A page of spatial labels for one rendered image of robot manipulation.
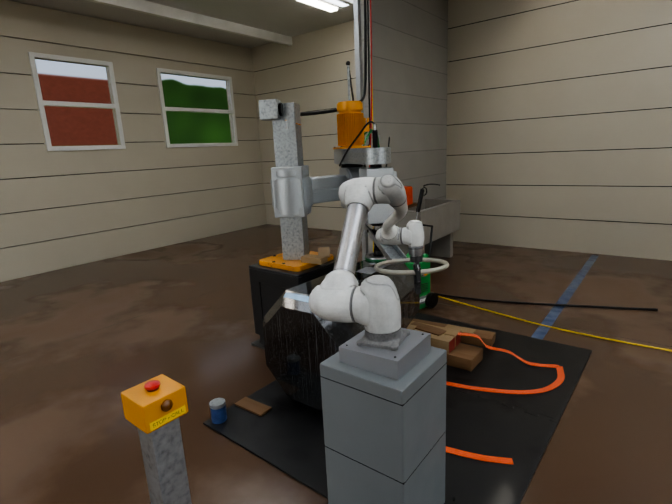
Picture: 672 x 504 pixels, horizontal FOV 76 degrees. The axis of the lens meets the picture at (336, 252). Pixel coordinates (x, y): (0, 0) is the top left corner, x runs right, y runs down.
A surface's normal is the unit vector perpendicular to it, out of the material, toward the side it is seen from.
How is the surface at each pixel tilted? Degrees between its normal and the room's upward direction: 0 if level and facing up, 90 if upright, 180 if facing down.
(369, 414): 90
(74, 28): 90
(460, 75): 90
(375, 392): 90
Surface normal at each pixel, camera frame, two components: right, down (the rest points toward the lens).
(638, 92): -0.61, 0.21
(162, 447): 0.78, 0.11
